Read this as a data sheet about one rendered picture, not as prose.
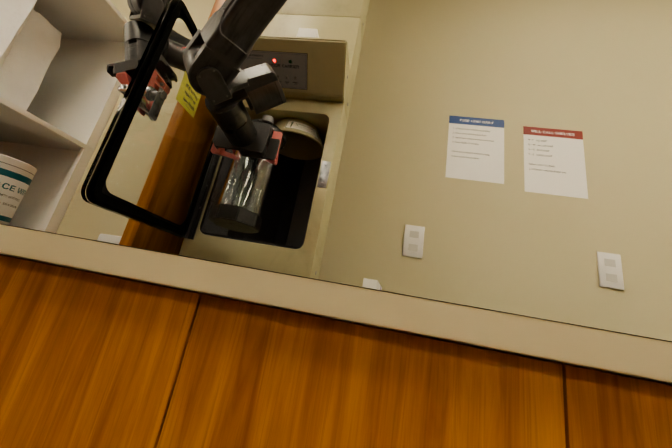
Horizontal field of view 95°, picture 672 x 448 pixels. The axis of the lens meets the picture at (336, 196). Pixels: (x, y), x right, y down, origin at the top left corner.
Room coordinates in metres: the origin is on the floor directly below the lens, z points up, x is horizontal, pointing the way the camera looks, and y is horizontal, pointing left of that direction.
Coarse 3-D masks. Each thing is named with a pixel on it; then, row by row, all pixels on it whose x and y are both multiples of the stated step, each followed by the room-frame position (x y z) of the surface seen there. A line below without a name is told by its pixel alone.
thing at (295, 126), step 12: (288, 120) 0.75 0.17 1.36; (300, 120) 0.75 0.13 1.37; (300, 132) 0.74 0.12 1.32; (312, 132) 0.76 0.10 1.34; (288, 144) 0.88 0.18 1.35; (300, 144) 0.88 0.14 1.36; (312, 144) 0.87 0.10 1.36; (288, 156) 0.90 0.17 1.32; (300, 156) 0.90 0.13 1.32; (312, 156) 0.88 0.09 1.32
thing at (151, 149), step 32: (160, 64) 0.46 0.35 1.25; (192, 96) 0.58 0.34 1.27; (160, 128) 0.52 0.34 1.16; (192, 128) 0.61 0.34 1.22; (96, 160) 0.43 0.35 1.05; (128, 160) 0.48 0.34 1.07; (160, 160) 0.55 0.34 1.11; (192, 160) 0.66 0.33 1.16; (128, 192) 0.51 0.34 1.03; (160, 192) 0.59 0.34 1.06; (192, 192) 0.70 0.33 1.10
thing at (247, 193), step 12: (240, 156) 0.60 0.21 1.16; (240, 168) 0.59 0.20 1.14; (252, 168) 0.59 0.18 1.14; (264, 168) 0.61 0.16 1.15; (228, 180) 0.60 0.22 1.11; (240, 180) 0.59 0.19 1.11; (252, 180) 0.59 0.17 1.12; (264, 180) 0.61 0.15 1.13; (228, 192) 0.59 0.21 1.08; (240, 192) 0.59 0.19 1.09; (252, 192) 0.60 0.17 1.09; (264, 192) 0.62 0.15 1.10; (240, 204) 0.59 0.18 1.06; (252, 204) 0.60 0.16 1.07
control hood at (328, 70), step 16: (256, 48) 0.64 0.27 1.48; (272, 48) 0.63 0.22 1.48; (288, 48) 0.62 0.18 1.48; (304, 48) 0.62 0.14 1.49; (320, 48) 0.61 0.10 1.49; (336, 48) 0.60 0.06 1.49; (320, 64) 0.63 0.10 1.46; (336, 64) 0.63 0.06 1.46; (320, 80) 0.66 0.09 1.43; (336, 80) 0.65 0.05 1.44; (288, 96) 0.72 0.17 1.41; (304, 96) 0.70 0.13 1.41; (320, 96) 0.69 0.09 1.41; (336, 96) 0.68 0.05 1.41
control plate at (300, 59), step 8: (248, 56) 0.66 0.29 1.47; (256, 56) 0.65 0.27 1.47; (264, 56) 0.65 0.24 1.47; (272, 56) 0.64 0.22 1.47; (280, 56) 0.64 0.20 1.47; (288, 56) 0.64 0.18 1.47; (296, 56) 0.63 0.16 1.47; (304, 56) 0.63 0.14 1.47; (248, 64) 0.67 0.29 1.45; (256, 64) 0.67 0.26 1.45; (272, 64) 0.66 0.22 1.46; (280, 64) 0.65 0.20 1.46; (288, 64) 0.65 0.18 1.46; (296, 64) 0.65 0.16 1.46; (304, 64) 0.64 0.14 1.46; (280, 72) 0.67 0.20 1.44; (288, 72) 0.66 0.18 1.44; (296, 72) 0.66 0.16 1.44; (304, 72) 0.65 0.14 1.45; (280, 80) 0.68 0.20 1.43; (288, 80) 0.68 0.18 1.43; (296, 80) 0.67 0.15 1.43; (304, 80) 0.67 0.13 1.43; (296, 88) 0.69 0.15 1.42; (304, 88) 0.68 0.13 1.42
